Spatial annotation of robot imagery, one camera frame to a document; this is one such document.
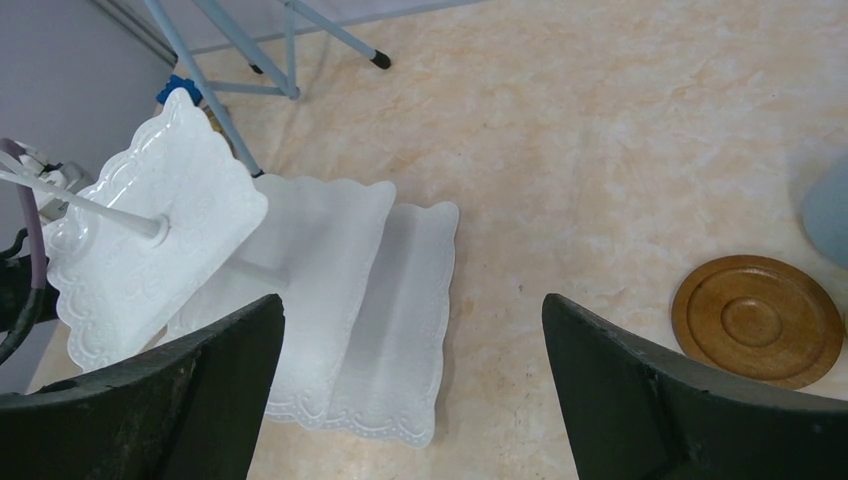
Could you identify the light blue ceramic cup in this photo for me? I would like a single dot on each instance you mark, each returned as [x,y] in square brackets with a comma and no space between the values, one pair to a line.
[824,213]

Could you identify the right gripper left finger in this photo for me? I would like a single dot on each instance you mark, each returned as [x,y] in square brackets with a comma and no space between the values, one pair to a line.
[191,408]

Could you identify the white three-tier serving stand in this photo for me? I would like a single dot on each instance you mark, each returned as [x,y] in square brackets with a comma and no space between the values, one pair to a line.
[176,233]

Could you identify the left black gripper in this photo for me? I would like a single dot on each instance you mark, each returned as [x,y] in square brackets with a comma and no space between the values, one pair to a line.
[15,286]

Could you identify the dark wooden round saucer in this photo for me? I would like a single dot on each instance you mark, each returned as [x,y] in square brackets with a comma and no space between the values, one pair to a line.
[758,318]

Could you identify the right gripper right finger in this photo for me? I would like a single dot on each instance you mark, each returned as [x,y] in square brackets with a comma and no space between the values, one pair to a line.
[634,409]

